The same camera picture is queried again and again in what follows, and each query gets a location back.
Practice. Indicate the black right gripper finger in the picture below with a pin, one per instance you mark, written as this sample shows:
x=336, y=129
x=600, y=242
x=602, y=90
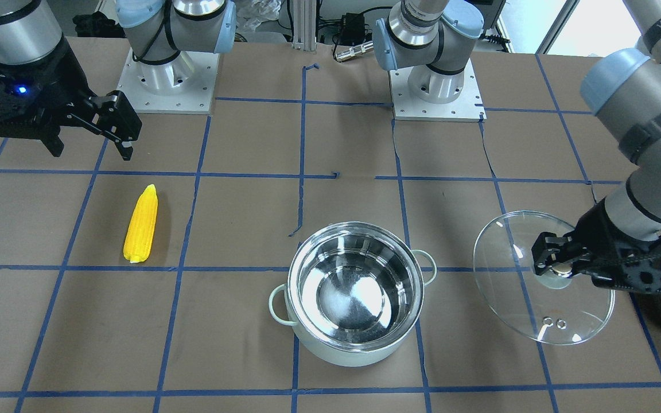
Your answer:
x=52, y=141
x=111, y=116

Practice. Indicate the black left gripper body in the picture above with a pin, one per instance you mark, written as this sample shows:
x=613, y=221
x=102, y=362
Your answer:
x=597, y=232

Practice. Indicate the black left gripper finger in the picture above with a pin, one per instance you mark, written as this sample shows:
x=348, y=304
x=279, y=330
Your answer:
x=577, y=265
x=554, y=255

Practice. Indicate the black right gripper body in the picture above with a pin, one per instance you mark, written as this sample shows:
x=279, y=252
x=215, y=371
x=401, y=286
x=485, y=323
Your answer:
x=57, y=73

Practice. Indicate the glass pot lid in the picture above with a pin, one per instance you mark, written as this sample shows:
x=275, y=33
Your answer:
x=556, y=307

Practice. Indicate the yellow corn cob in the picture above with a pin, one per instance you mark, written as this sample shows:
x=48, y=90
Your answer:
x=140, y=232

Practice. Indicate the pale green electric pot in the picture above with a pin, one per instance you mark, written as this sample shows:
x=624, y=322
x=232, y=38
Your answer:
x=353, y=293

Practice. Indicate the black power adapter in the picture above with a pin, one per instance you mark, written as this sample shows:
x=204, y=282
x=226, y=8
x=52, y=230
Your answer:
x=352, y=31

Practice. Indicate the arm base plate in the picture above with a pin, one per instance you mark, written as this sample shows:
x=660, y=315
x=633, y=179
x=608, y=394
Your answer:
x=183, y=86
x=420, y=94

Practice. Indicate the aluminium frame post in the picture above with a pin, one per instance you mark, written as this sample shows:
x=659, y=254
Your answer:
x=304, y=25

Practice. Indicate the metal cable connector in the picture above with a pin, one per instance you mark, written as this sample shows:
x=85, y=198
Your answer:
x=353, y=52

